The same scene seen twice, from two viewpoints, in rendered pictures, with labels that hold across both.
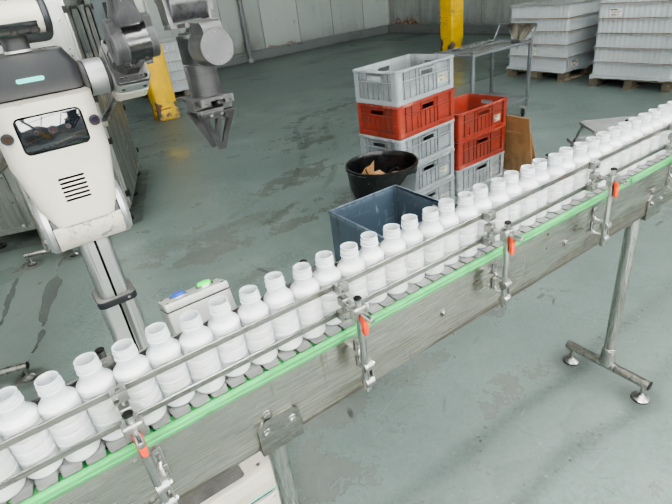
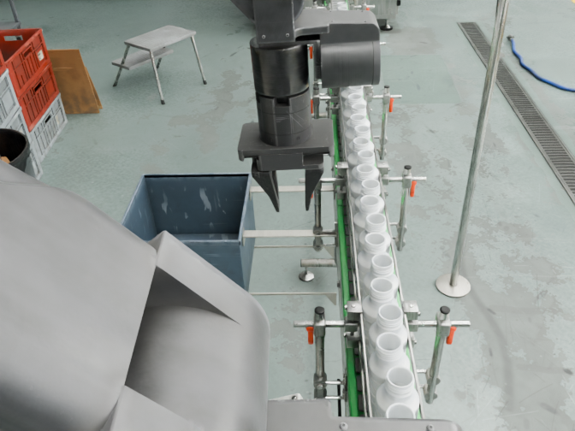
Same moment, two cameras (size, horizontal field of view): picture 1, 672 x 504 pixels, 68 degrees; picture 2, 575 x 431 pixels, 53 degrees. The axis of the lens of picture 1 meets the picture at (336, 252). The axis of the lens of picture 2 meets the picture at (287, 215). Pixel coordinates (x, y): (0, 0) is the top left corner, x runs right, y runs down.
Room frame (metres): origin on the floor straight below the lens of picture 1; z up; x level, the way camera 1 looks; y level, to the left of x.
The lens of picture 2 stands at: (0.65, 0.65, 1.80)
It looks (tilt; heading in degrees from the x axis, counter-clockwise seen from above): 36 degrees down; 305
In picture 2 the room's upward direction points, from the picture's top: 3 degrees counter-clockwise
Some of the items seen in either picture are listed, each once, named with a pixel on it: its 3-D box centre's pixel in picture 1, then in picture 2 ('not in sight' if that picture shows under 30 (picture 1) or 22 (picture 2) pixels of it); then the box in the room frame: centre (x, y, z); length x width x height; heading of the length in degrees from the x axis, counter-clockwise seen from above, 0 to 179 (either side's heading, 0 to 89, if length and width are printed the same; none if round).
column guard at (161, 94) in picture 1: (157, 82); not in sight; (8.33, 2.43, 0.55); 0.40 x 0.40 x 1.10; 31
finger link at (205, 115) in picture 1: (214, 123); (293, 174); (0.95, 0.20, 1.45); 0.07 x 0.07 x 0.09; 31
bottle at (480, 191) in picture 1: (479, 216); (359, 171); (1.15, -0.38, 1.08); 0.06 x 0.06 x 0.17
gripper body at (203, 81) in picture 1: (204, 84); (285, 118); (0.96, 0.20, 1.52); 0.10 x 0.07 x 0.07; 31
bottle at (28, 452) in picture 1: (26, 431); not in sight; (0.60, 0.53, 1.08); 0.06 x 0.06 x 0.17
